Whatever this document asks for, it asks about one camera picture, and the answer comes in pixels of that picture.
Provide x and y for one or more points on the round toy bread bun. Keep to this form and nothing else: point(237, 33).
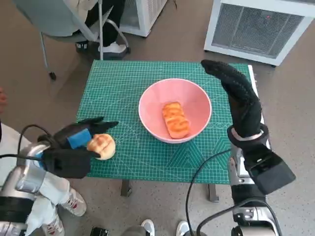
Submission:
point(103, 146)

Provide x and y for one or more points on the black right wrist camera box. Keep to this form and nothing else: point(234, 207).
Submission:
point(270, 169)

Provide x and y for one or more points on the pink bowl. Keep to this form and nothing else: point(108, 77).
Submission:
point(152, 110)

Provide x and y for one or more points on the person in white clothes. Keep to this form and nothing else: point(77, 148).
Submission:
point(54, 194)

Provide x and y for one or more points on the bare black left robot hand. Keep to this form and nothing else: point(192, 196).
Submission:
point(78, 137)

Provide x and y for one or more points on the rectangular braided toy bread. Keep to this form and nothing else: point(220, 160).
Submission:
point(176, 120)

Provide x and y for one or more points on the white shoe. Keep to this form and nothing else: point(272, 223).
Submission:
point(147, 227)
point(183, 228)

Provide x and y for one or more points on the large white grilled cabinet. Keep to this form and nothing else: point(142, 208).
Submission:
point(258, 27)

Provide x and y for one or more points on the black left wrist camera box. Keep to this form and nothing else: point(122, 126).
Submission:
point(66, 164)

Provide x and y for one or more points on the small black box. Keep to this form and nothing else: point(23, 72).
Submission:
point(99, 231)

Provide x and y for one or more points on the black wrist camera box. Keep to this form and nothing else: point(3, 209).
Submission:
point(66, 164)
point(270, 169)

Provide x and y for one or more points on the small white grilled cabinet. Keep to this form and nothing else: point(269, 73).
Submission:
point(145, 14)

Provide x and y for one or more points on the green cutting mat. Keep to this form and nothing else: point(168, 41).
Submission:
point(137, 162)

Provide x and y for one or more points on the grey chair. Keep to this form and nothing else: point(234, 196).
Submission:
point(49, 17)

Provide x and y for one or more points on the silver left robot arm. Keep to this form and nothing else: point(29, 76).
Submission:
point(27, 172)

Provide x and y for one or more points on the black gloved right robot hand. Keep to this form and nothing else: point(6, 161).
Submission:
point(243, 103)

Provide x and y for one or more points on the seated person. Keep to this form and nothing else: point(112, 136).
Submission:
point(108, 22)

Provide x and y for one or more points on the grey robot torso part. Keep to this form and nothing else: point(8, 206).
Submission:
point(134, 231)

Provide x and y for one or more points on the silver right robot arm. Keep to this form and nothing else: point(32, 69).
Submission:
point(236, 169)

